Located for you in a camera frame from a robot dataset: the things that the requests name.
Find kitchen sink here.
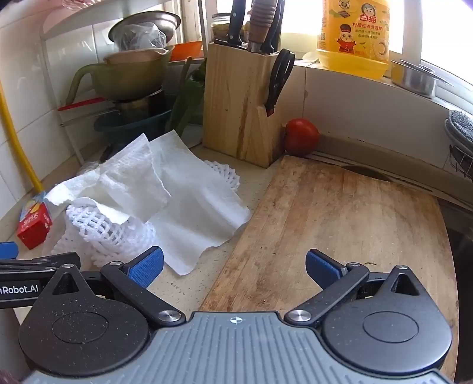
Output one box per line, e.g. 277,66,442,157
438,197,473,370

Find small white foam net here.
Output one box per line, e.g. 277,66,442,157
203,160,242,193

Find yellow hose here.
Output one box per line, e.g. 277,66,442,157
0,79,46,196

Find large white paper towel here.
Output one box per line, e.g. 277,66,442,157
148,130,252,277

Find red tomato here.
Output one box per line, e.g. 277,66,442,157
284,118,320,156

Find white dish rack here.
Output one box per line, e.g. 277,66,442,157
37,0,208,167

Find orange bowl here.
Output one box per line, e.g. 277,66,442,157
171,40,204,62

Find small steel pot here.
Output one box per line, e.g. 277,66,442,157
390,59,455,100

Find wooden cutting board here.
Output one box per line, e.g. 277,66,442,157
198,155,459,381

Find wooden knife block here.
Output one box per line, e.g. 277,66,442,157
203,41,292,169

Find large white foam net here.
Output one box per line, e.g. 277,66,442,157
52,197,158,267

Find brown ribbed handle knife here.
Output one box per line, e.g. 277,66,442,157
247,0,278,54

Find black kitchen scissors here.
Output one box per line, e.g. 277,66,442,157
263,48,296,117

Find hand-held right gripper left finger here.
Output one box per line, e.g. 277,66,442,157
35,247,187,327

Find yellow detergent bottle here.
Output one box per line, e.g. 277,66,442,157
316,0,391,81

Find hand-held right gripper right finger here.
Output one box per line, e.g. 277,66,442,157
284,249,429,327

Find olive green spouted bowl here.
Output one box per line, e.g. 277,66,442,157
66,46,175,106

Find glass jar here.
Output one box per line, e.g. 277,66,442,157
210,13,231,41

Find clear bag in steel bowl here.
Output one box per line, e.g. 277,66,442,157
110,22,168,51

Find wire sink basket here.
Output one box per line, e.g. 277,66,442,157
449,144,473,178

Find black handled knife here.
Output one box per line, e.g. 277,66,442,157
269,0,286,53
225,0,247,47

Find steel bowl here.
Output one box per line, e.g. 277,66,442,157
108,10,182,43

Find teal basin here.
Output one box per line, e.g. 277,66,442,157
93,107,174,144

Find dark cooking pot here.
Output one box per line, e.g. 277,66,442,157
116,87,167,119

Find red and blue carton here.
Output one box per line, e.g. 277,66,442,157
16,192,53,250

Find red spatula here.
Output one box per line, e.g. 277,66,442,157
57,97,106,112

